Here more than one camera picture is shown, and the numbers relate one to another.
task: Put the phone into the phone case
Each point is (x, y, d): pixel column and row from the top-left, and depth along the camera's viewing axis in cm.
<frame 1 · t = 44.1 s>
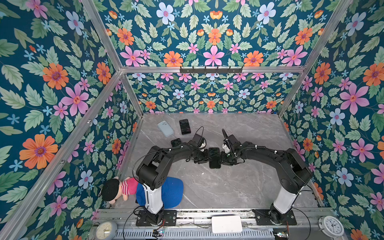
left hand: (213, 157, 90), fingers open
right hand: (219, 161, 91), fingers open
light blue phone case: (165, 128, 113), on the table
blue cap: (172, 193, 80), point 4 cm above the table
plush doll: (113, 188, 78), point 8 cm above the table

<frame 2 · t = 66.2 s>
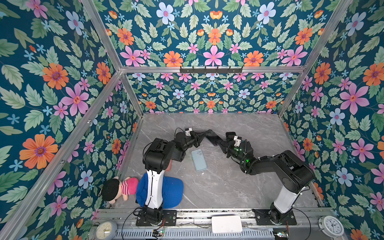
left hand: (208, 130, 90), fingers closed
right hand: (217, 140, 87), fingers closed
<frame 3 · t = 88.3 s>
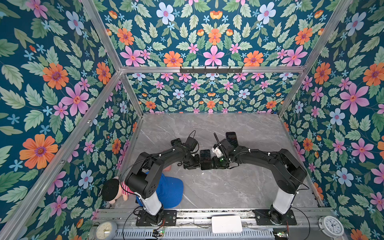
left hand: (202, 163, 88), fingers open
right hand: (210, 166, 89), fingers open
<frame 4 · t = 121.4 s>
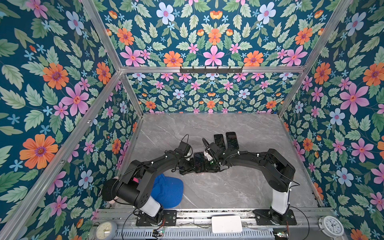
left hand: (199, 168, 87), fingers closed
right hand: (201, 169, 88), fingers open
